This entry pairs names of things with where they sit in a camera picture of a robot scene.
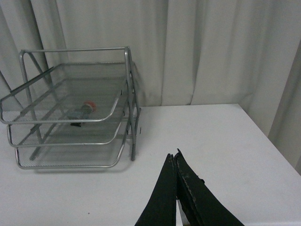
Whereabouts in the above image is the red emergency stop button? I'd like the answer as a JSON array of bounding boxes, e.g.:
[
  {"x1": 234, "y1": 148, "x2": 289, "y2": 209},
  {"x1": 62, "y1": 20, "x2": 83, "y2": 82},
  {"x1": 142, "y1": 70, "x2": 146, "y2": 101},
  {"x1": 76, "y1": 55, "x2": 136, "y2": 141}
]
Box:
[{"x1": 67, "y1": 101, "x2": 96, "y2": 120}]

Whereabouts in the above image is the mesh rack tray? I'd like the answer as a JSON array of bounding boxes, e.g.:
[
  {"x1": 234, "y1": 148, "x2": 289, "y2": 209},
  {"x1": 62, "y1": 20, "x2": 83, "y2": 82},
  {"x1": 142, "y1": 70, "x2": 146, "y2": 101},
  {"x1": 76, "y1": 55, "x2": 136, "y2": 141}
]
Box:
[
  {"x1": 8, "y1": 93, "x2": 127, "y2": 147},
  {"x1": 0, "y1": 62, "x2": 126, "y2": 124},
  {"x1": 15, "y1": 131, "x2": 131, "y2": 170}
]

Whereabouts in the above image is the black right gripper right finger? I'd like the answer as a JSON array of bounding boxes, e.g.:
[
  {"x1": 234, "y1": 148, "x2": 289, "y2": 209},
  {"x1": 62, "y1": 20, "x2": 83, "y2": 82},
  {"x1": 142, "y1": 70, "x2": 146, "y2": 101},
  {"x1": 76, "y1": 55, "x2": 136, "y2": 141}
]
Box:
[{"x1": 174, "y1": 150, "x2": 243, "y2": 226}]

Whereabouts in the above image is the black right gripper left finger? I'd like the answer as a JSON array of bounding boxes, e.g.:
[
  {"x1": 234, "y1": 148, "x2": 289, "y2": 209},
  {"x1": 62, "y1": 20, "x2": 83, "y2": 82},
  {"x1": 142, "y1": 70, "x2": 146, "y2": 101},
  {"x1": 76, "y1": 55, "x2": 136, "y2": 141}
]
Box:
[{"x1": 136, "y1": 154, "x2": 177, "y2": 226}]

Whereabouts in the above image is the white curtain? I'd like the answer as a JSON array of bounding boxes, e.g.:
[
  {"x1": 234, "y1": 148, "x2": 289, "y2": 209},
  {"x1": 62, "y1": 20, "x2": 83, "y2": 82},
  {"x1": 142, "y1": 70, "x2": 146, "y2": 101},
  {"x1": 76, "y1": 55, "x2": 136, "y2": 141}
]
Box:
[{"x1": 0, "y1": 0, "x2": 301, "y2": 171}]

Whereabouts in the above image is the silver mesh rack frame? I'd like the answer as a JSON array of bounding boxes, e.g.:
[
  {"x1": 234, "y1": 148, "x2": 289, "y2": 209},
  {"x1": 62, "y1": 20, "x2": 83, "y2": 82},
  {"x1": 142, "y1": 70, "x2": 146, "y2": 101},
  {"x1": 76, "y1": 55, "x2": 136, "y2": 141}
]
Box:
[{"x1": 0, "y1": 46, "x2": 142, "y2": 161}]

